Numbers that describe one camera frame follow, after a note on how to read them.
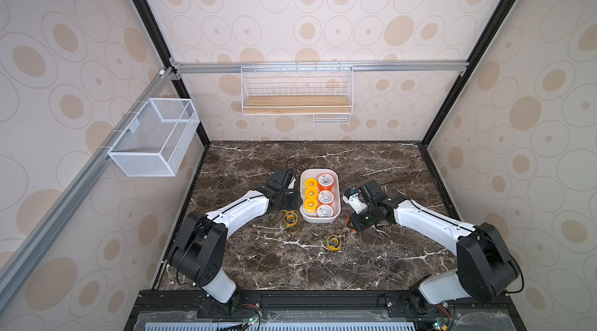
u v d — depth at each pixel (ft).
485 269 1.40
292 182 2.38
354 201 2.62
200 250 1.45
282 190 2.48
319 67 3.02
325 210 3.10
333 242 2.82
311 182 3.37
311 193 3.27
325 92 3.28
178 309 2.44
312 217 3.01
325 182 3.28
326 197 3.21
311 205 3.12
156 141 3.58
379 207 2.13
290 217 3.03
